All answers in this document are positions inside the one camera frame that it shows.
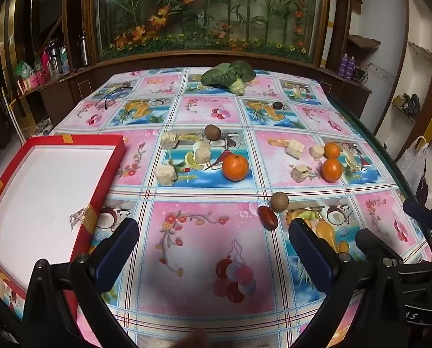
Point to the beige corn cob piece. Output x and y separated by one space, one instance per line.
316 151
201 153
168 139
295 148
300 173
164 175

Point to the glass artificial flower display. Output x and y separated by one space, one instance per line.
201 7

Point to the black eyeglasses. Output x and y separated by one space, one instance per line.
106 103

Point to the pink containers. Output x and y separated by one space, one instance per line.
38 77

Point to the large orange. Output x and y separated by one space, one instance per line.
235 167

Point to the red box with white inside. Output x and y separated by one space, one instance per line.
38 188

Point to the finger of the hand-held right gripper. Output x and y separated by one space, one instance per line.
377 243
419 210

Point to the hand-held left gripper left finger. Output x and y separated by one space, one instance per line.
116 250

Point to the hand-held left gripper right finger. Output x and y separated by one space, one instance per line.
310 250

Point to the red date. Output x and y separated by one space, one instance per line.
267 216

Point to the dark round fruit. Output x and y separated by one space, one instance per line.
277 106

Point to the green packet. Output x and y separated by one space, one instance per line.
23 69

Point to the round tan fruit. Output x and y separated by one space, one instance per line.
278 201

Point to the brown kiwi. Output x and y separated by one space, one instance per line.
212 132

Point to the green leafy vegetable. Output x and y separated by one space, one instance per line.
223 72

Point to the small orange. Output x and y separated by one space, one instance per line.
332 150
332 169

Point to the purple bottle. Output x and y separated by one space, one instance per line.
351 67
344 65

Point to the dark shoes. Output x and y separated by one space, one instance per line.
407 103

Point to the fruit printed tablecloth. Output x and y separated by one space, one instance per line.
201 243

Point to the white plastic bag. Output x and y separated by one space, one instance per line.
415 161

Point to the steel thermos flask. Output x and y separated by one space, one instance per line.
54 58
82 50

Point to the white pole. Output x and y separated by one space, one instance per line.
12 116

